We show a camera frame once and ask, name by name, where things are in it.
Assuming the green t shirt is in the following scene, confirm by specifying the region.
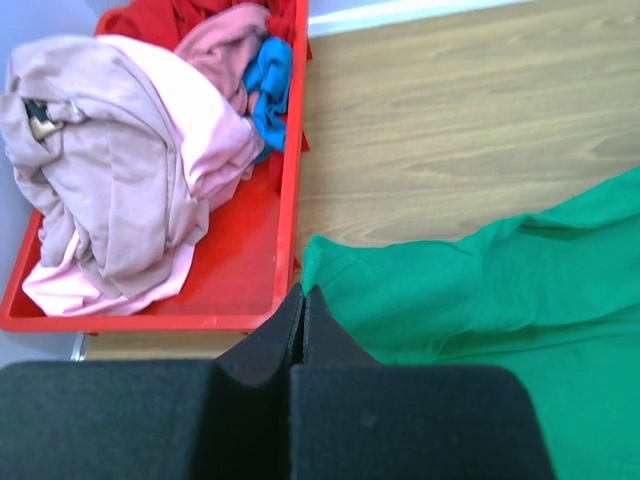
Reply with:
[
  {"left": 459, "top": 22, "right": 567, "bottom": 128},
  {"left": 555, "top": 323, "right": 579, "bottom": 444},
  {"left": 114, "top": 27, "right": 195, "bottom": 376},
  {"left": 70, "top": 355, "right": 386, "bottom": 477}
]
[{"left": 301, "top": 169, "right": 639, "bottom": 479}]

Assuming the red plastic bin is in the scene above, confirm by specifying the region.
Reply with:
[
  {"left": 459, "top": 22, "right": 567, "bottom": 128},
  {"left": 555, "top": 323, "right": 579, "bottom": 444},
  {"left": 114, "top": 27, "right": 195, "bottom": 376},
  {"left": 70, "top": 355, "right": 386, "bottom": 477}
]
[{"left": 1, "top": 1, "right": 312, "bottom": 334}]

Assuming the light pink shirt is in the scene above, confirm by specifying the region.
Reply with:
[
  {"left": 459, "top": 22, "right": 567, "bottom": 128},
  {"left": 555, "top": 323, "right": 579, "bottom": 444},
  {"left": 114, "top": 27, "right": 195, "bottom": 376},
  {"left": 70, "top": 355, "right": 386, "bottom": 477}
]
[{"left": 22, "top": 3, "right": 269, "bottom": 316}]

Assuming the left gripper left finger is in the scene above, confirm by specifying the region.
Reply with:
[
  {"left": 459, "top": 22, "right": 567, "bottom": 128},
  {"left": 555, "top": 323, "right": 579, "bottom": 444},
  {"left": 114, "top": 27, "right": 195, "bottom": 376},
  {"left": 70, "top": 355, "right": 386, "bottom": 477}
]
[{"left": 1, "top": 287, "right": 304, "bottom": 479}]

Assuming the dusty pink shirt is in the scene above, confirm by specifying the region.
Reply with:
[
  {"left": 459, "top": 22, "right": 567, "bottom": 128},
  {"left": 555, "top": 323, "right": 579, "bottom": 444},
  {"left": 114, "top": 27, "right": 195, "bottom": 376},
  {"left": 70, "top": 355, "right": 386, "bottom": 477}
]
[{"left": 1, "top": 35, "right": 209, "bottom": 298}]

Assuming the blue shirt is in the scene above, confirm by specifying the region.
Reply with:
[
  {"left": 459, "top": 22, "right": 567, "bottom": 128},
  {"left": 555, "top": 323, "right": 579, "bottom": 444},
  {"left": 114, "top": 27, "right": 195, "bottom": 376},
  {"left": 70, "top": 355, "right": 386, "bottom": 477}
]
[{"left": 242, "top": 37, "right": 293, "bottom": 164}]

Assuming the red shirt in bin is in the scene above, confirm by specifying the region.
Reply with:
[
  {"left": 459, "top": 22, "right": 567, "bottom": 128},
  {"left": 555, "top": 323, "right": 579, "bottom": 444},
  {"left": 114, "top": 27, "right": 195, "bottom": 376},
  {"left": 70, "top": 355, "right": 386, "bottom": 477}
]
[{"left": 95, "top": 1, "right": 308, "bottom": 58}]

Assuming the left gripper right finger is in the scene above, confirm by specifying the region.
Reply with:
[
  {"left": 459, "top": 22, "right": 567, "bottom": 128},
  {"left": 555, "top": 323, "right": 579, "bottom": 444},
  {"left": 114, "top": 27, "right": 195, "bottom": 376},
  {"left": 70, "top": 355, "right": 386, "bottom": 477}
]
[{"left": 289, "top": 289, "right": 555, "bottom": 479}]

